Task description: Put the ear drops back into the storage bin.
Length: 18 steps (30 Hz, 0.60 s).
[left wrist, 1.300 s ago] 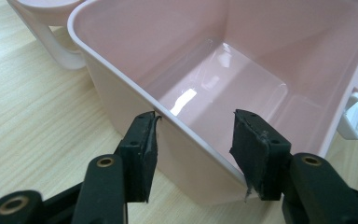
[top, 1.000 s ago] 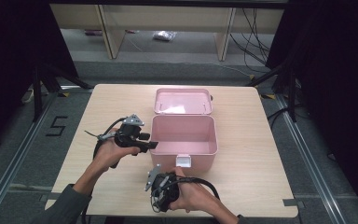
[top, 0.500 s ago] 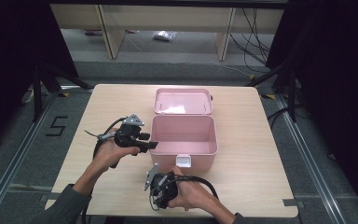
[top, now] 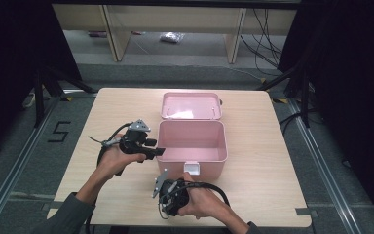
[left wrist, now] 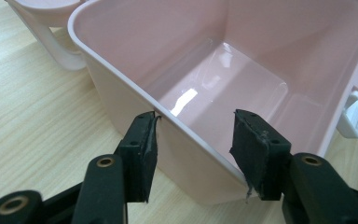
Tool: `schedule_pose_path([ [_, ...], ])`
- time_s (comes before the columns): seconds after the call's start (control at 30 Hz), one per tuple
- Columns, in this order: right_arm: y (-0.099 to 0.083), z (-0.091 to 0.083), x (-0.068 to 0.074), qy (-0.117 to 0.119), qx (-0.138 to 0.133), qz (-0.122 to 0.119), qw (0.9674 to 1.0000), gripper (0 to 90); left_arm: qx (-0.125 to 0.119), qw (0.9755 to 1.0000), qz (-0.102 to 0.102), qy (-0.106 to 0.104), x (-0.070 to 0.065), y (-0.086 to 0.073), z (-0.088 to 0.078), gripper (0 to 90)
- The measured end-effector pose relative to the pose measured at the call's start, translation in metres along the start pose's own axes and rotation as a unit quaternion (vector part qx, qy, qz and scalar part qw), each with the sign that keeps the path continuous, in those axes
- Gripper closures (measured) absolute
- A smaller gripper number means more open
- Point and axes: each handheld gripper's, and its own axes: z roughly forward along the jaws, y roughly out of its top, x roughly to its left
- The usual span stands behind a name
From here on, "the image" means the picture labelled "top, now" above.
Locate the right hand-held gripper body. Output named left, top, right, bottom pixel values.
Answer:
left=152, top=168, right=190, bottom=217

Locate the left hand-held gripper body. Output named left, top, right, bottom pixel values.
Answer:
left=119, top=118, right=152, bottom=155

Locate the pink storage box white handle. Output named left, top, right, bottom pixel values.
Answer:
left=155, top=92, right=229, bottom=183

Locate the person's left hand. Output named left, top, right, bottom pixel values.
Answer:
left=96, top=133, right=147, bottom=180

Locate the person's right hand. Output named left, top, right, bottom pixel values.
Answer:
left=177, top=172, right=225, bottom=219

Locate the gray tape piece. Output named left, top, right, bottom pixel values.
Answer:
left=41, top=201, right=66, bottom=211
left=294, top=207, right=319, bottom=218

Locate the black metal stand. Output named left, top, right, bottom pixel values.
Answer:
left=33, top=65, right=97, bottom=129
left=256, top=63, right=312, bottom=129

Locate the clear plastic bag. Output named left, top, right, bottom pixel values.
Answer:
left=159, top=31, right=186, bottom=44

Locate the wooden shelf unit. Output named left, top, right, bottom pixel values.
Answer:
left=52, top=3, right=298, bottom=64

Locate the black curtain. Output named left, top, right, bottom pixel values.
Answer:
left=277, top=0, right=374, bottom=225
left=0, top=0, right=83, bottom=164

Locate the gray plug with thin wire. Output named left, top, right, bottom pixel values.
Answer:
left=88, top=136, right=123, bottom=148

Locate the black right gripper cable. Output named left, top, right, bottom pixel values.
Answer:
left=174, top=181, right=231, bottom=208

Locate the white floor cable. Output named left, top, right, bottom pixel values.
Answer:
left=207, top=63, right=265, bottom=83

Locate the metal floor rail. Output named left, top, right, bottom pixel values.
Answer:
left=0, top=97, right=63, bottom=234
left=287, top=97, right=365, bottom=234

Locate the bundle of black floor cables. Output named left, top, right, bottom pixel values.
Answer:
left=239, top=8, right=285, bottom=78

